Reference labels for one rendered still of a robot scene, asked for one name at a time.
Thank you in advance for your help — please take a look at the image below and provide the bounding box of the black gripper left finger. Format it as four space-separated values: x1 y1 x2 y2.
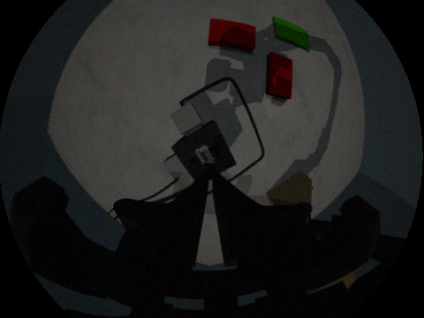
113 170 209 268

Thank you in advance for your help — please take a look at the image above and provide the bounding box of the green flat block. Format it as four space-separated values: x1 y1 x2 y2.
272 17 311 52

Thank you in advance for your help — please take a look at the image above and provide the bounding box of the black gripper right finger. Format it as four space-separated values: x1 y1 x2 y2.
212 172 312 266

